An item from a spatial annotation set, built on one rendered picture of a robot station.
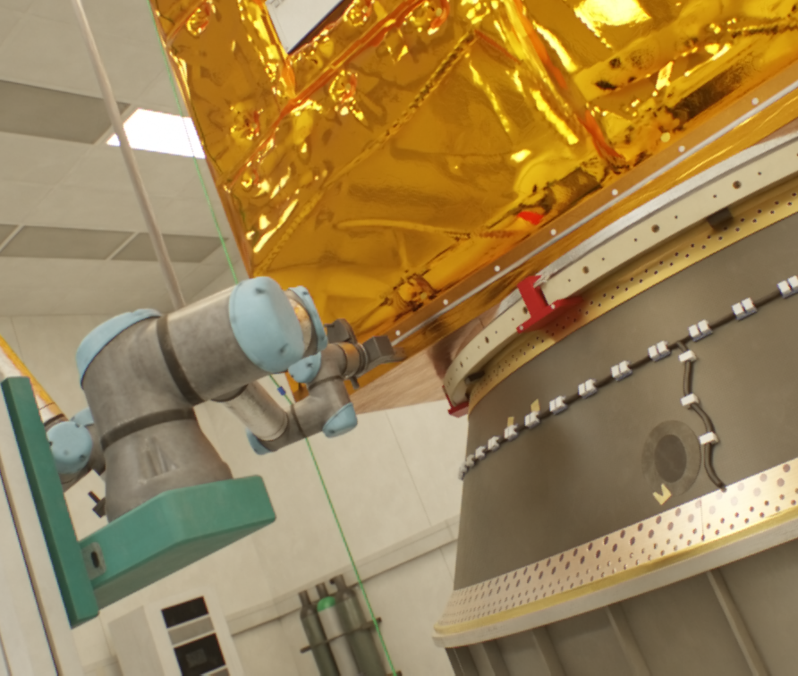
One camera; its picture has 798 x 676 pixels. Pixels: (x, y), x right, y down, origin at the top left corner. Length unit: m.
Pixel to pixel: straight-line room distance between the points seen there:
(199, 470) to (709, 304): 0.95
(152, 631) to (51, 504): 7.63
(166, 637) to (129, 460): 7.75
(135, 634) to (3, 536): 7.86
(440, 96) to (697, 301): 0.75
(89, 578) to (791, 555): 0.96
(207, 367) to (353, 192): 1.14
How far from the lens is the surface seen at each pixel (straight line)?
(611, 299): 1.79
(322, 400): 1.90
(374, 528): 9.55
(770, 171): 1.72
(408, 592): 9.45
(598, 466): 1.68
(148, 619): 8.77
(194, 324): 1.12
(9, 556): 1.11
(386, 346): 2.03
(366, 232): 2.16
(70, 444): 1.58
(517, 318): 1.90
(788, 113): 1.77
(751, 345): 1.60
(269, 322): 1.10
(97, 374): 1.15
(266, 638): 10.59
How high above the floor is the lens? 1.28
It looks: 15 degrees up
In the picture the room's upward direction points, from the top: 23 degrees counter-clockwise
